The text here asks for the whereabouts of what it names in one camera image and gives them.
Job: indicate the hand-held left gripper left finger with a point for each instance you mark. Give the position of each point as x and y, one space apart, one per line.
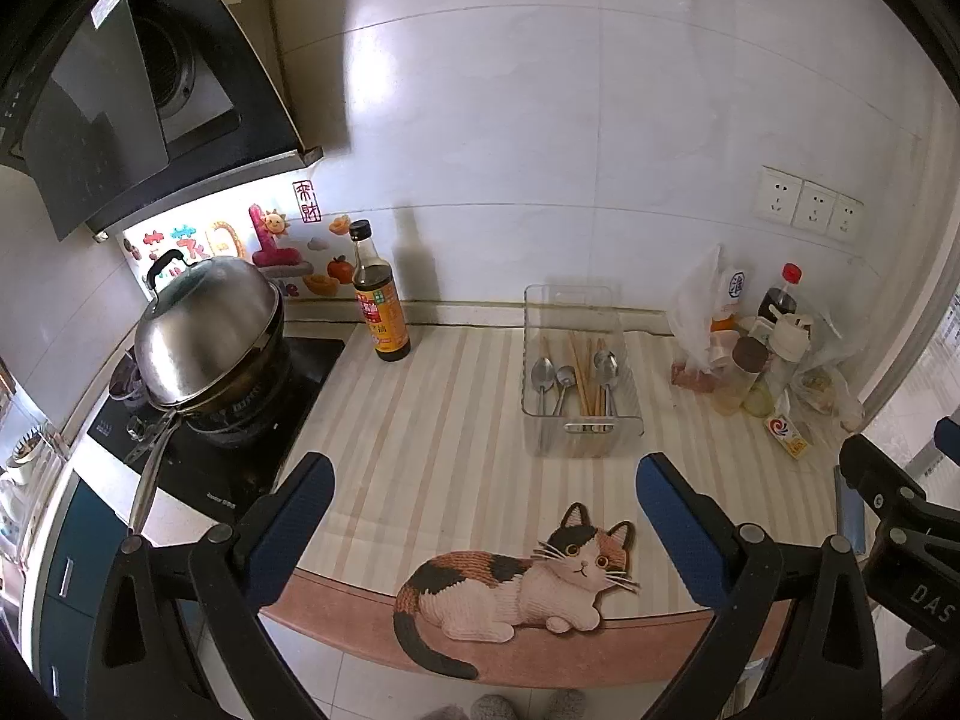
289 532

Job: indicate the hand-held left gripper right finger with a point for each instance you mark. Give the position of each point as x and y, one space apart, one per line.
686 532

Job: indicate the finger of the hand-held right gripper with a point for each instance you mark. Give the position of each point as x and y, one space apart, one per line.
949 441
881 480

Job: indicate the clear plastic utensil container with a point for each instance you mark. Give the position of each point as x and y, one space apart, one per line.
547 439

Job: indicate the round bowl steel spoon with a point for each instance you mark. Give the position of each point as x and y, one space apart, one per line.
609 373

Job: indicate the small steel spoon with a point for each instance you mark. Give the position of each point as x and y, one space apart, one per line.
565 381

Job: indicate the medium oval steel spoon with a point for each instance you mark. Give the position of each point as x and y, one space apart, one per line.
541 376

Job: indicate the grey flat bar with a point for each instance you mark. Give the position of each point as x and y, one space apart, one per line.
846 517

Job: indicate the small yellow seasoning packet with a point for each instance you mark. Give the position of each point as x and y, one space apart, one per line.
787 431

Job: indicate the crumpled clear plastic bag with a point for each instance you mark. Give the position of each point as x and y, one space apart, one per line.
825 390

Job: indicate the black gas stove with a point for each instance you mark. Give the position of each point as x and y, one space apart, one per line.
300 367

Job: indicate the striped countertop cover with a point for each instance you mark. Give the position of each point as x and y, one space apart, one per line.
420 427

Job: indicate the white capped bottle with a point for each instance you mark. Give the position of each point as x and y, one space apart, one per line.
791 334

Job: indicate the cat shaped mat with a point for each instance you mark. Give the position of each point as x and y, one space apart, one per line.
510 585

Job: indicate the dark sauce bottle red cap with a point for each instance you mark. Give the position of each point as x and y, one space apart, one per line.
780 300

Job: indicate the grey fluffy slipper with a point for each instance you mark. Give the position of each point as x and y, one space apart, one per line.
493 709
565 705

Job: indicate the teal cabinet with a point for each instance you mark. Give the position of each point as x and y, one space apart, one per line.
75 540

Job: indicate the clear plastic bag with meat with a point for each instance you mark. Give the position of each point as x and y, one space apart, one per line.
697 315

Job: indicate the steel wok lid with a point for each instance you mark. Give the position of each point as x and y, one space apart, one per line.
202 330

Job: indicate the soy sauce bottle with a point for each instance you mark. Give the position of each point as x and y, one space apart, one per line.
381 315

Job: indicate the bottle with white label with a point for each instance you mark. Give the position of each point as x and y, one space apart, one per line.
737 285

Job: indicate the black range hood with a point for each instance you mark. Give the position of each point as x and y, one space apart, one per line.
112 90

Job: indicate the white wall socket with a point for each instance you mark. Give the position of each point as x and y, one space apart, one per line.
846 219
776 196
815 208

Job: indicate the colourful wall stickers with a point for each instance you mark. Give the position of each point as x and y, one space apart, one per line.
225 240

